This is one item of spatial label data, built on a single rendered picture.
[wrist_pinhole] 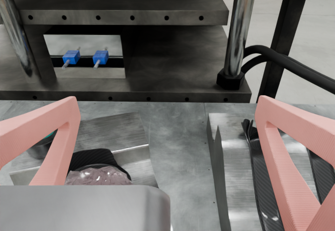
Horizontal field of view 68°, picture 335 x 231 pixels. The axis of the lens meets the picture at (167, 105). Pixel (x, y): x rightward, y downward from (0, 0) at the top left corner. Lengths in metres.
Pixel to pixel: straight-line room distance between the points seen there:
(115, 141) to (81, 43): 0.51
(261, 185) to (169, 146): 0.27
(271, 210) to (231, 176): 0.08
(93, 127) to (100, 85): 0.40
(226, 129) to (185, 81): 0.46
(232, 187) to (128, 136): 0.23
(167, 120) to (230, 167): 0.31
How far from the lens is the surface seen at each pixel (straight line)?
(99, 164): 0.55
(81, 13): 0.92
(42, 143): 0.52
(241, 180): 0.48
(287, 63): 0.85
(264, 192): 0.49
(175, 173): 0.60
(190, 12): 0.87
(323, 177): 0.54
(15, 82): 1.11
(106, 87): 0.94
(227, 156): 0.48
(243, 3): 0.82
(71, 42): 0.96
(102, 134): 0.55
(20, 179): 0.55
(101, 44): 0.93
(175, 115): 0.75
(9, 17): 0.98
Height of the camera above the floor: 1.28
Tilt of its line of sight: 37 degrees down
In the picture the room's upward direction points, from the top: straight up
